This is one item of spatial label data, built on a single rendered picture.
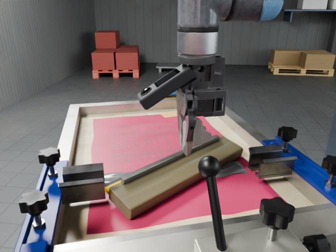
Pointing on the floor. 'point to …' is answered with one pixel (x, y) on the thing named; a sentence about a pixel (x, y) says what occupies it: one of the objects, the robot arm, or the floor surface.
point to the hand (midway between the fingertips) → (183, 150)
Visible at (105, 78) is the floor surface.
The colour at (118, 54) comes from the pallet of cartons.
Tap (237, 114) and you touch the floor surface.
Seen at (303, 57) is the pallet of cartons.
